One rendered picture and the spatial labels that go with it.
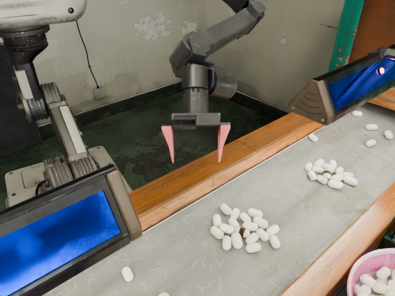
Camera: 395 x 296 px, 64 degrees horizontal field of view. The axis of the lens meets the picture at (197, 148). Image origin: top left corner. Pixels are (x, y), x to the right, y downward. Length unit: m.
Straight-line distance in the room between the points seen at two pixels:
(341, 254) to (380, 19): 0.88
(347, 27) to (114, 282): 1.17
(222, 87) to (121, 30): 2.09
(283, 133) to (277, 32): 1.62
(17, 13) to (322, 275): 0.87
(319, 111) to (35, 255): 0.44
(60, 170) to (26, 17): 0.38
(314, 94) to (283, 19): 2.04
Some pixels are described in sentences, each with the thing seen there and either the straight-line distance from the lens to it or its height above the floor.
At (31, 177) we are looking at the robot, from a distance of 1.47.
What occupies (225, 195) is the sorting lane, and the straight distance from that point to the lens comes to 0.83.
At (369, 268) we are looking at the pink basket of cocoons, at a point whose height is 0.74.
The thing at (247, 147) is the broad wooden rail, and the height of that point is 0.76.
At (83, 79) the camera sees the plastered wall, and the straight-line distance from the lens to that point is 2.68.
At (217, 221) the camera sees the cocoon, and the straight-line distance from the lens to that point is 0.74.
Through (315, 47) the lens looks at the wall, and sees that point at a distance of 2.45.
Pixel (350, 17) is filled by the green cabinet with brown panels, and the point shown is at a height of 1.06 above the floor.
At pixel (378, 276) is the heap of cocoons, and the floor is 0.74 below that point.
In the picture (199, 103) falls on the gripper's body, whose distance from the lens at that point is 0.65.
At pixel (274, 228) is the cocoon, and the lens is 0.74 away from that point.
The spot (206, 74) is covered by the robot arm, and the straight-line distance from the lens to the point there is 0.69.
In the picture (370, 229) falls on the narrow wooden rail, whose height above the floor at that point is 0.76.
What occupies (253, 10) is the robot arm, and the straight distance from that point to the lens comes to 1.01.
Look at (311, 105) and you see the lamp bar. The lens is 0.56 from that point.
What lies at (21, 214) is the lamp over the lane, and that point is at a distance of 0.30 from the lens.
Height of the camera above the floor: 1.30
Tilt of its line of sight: 34 degrees down
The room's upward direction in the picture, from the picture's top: straight up
